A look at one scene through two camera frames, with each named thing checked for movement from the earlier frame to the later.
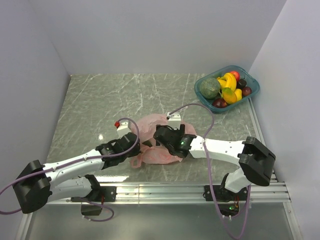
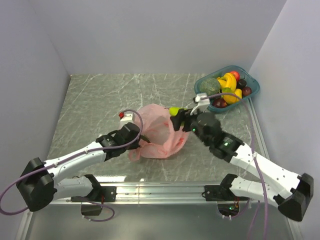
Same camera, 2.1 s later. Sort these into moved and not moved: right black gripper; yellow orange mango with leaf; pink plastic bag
Moved: pink plastic bag; right black gripper
Not moved: yellow orange mango with leaf
